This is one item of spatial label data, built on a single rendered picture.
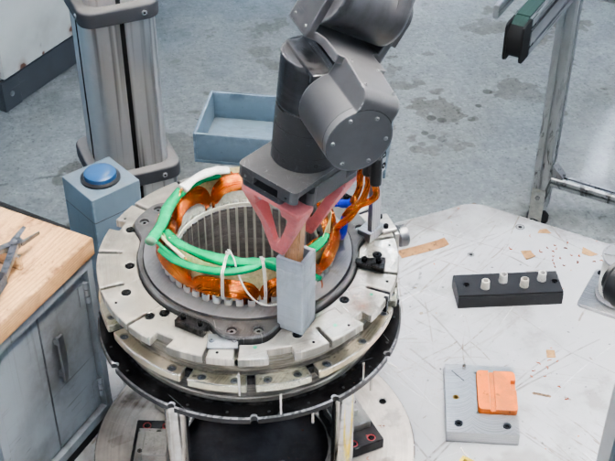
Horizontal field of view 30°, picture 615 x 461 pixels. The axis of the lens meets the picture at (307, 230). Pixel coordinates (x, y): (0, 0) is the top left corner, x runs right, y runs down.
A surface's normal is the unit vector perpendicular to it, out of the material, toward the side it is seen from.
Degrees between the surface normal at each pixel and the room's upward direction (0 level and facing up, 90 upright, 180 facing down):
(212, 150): 90
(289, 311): 90
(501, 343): 0
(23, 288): 0
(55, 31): 90
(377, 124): 93
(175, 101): 0
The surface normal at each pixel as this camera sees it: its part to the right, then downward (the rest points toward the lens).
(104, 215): 0.65, 0.47
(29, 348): 0.89, 0.28
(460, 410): 0.00, -0.79
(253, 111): -0.15, 0.61
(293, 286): -0.46, 0.54
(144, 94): 0.40, 0.56
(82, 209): -0.76, 0.40
